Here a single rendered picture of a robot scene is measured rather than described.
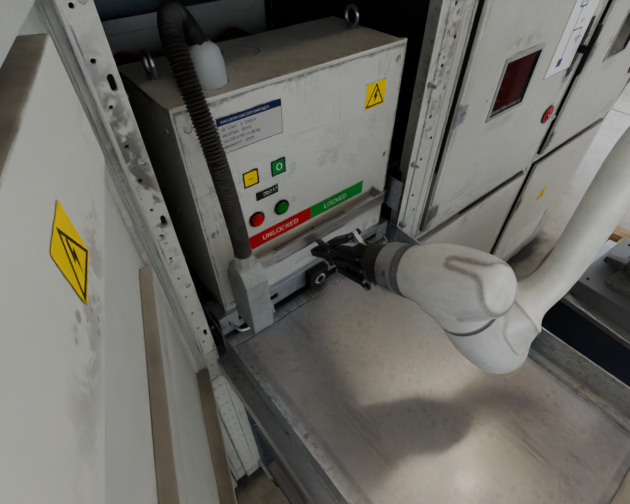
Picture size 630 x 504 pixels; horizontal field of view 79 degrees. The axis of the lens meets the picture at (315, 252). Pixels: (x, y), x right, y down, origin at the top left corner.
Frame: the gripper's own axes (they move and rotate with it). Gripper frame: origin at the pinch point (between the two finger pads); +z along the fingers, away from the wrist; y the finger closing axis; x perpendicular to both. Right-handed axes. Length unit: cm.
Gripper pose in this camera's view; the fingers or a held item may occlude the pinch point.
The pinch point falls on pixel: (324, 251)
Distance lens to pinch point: 84.2
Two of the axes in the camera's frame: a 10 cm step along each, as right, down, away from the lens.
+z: -5.5, -1.3, 8.3
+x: 7.7, -4.5, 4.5
